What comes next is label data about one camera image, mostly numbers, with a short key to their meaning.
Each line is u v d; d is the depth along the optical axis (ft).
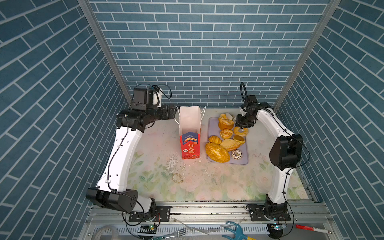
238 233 2.23
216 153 2.92
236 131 3.36
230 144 3.13
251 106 2.30
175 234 2.23
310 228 2.28
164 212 2.45
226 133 3.33
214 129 3.57
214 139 3.23
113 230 2.18
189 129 3.39
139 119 1.46
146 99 1.65
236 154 3.05
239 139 3.24
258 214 2.42
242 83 2.69
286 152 1.77
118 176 1.29
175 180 2.76
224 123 3.37
